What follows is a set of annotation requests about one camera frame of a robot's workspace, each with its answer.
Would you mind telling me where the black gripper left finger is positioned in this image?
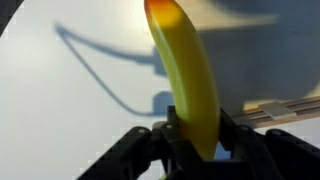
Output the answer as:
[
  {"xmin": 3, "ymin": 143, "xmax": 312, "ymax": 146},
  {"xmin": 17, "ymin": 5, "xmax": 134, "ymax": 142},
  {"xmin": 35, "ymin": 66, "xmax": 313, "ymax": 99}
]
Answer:
[{"xmin": 77, "ymin": 105, "xmax": 204, "ymax": 180}]

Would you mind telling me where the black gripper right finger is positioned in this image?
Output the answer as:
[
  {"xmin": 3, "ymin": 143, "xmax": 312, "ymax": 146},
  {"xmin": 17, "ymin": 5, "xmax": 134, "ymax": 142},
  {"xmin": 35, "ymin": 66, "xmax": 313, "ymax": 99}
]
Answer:
[{"xmin": 218, "ymin": 108, "xmax": 320, "ymax": 180}]

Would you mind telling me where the yellow banana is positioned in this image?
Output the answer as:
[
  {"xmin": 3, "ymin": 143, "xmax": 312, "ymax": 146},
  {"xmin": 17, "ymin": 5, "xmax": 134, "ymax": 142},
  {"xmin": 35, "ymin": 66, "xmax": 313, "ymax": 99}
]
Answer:
[{"xmin": 143, "ymin": 0, "xmax": 222, "ymax": 161}]

